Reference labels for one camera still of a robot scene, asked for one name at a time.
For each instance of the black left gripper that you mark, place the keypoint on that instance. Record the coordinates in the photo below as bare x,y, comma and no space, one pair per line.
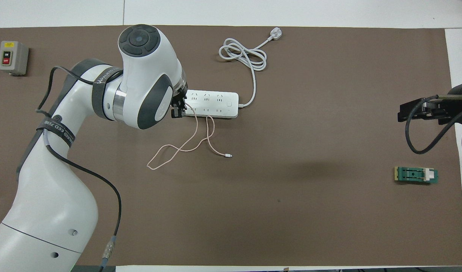
179,104

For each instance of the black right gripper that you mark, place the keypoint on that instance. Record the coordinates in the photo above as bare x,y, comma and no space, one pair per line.
442,111

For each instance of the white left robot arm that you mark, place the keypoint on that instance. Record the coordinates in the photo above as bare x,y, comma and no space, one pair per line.
53,189

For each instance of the white power strip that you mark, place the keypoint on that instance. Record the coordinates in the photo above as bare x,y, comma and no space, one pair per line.
216,104

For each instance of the green and yellow fixture block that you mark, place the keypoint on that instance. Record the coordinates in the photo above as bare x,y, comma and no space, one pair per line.
408,174

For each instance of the brown table mat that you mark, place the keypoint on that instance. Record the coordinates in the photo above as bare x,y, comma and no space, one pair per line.
291,207

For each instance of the grey on-off switch box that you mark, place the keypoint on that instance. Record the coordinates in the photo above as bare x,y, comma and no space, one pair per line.
16,56

